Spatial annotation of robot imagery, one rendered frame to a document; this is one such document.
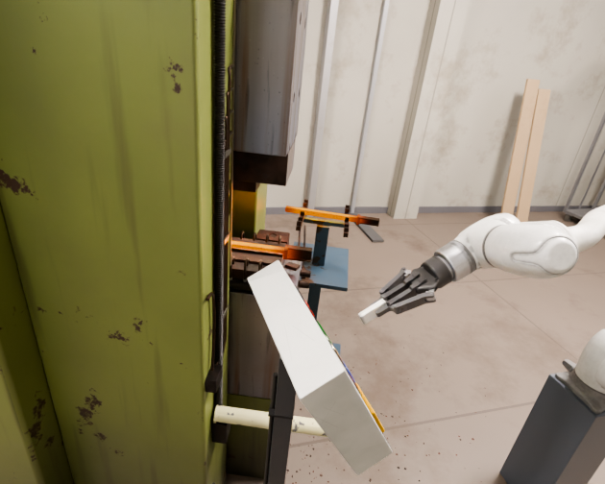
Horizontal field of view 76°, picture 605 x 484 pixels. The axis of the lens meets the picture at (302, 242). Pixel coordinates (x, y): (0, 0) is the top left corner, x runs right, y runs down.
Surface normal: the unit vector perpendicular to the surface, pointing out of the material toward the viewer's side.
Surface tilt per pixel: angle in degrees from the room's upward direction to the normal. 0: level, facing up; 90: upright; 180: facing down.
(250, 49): 90
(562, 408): 90
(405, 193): 90
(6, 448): 90
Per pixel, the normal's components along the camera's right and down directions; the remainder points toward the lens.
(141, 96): -0.08, 0.43
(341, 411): 0.35, 0.44
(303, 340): -0.38, -0.74
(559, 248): 0.04, 0.18
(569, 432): -0.96, 0.03
